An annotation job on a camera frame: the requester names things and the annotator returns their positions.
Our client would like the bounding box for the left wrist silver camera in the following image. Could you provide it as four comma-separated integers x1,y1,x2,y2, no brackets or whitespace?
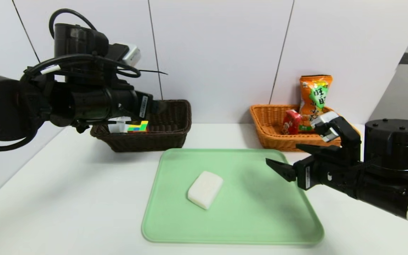
123,43,141,68

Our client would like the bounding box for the white tape roll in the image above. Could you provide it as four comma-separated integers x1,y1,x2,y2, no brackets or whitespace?
108,117,132,134

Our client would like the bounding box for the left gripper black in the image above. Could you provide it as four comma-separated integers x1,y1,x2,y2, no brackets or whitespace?
108,87,170,122

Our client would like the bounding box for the white soap bar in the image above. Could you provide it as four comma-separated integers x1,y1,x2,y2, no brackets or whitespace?
188,171,223,210

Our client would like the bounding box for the small red snack pack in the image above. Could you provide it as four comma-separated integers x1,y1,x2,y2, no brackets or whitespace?
281,109,302,135

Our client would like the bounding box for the multicoloured puzzle cube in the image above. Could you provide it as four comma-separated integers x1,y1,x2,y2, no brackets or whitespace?
127,121,149,132

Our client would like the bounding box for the orange snack bag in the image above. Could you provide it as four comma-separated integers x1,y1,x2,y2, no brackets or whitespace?
299,75,333,131

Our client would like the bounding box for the camera black mount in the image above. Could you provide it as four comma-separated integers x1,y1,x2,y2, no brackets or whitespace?
107,43,130,71
316,116,361,162

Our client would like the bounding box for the green plastic tray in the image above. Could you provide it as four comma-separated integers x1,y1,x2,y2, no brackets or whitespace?
141,148,324,245

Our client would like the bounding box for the dark brown wicker basket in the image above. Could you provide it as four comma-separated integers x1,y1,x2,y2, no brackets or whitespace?
91,100,192,153

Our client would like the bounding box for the orange wicker basket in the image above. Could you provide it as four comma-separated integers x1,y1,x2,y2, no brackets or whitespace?
249,104,361,152

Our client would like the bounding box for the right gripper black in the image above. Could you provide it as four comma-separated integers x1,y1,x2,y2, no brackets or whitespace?
265,143,362,199

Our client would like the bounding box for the right camera black mount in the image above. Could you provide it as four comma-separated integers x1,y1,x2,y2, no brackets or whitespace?
316,116,361,162

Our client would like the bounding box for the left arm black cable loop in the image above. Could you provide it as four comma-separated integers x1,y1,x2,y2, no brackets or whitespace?
0,120,38,152

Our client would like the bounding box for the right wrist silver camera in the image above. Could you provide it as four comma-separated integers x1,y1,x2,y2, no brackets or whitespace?
310,111,341,142

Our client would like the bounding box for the left camera black cable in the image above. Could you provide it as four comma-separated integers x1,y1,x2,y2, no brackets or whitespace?
48,8,98,32

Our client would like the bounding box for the left camera black mount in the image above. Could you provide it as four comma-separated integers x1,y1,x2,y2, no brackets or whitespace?
107,43,130,71

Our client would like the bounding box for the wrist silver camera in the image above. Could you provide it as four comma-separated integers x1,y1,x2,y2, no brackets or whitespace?
310,111,341,142
123,43,141,68

